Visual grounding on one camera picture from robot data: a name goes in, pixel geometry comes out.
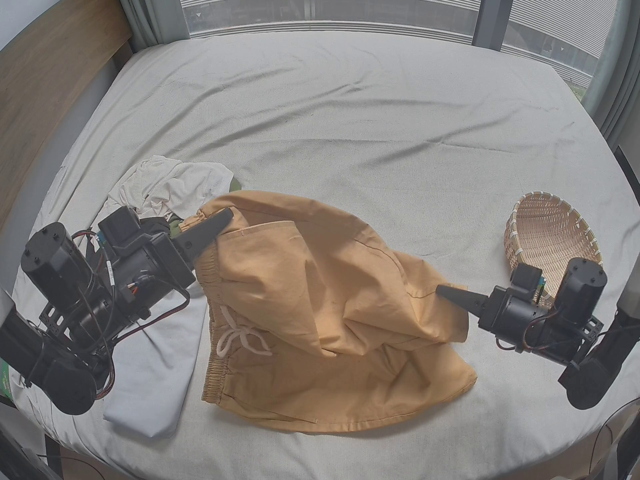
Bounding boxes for pale grey garment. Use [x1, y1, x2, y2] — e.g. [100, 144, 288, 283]
[101, 285, 210, 440]

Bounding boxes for white garment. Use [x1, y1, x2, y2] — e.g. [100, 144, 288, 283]
[106, 155, 236, 219]

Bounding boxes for grey-green curtain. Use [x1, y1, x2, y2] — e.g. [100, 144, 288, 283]
[106, 0, 193, 55]
[579, 0, 640, 146]

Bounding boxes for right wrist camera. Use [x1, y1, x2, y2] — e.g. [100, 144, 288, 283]
[509, 263, 547, 303]

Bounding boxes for olive green garment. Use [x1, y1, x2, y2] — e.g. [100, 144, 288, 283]
[167, 177, 245, 240]

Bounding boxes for green printed packet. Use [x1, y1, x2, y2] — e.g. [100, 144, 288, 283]
[0, 359, 14, 403]

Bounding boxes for round woven basket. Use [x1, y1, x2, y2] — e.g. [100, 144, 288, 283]
[503, 191, 601, 311]

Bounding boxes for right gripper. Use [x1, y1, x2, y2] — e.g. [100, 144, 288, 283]
[435, 283, 550, 353]

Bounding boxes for tan shorts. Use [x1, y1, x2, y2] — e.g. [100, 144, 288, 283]
[200, 190, 479, 435]

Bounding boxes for bed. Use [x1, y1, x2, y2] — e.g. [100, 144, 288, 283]
[0, 0, 640, 480]

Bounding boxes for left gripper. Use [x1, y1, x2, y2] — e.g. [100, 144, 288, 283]
[127, 207, 235, 305]

